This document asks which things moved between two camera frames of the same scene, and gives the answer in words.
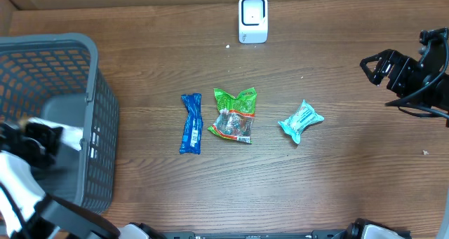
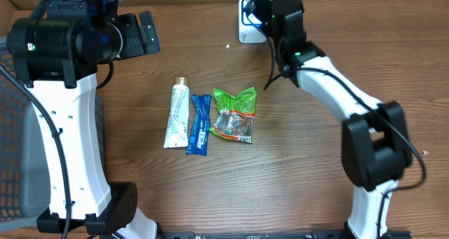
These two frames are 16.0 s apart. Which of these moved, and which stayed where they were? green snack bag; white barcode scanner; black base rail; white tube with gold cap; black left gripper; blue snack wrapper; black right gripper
Moved: black left gripper; blue snack wrapper; white tube with gold cap; black right gripper
Stayed: green snack bag; black base rail; white barcode scanner
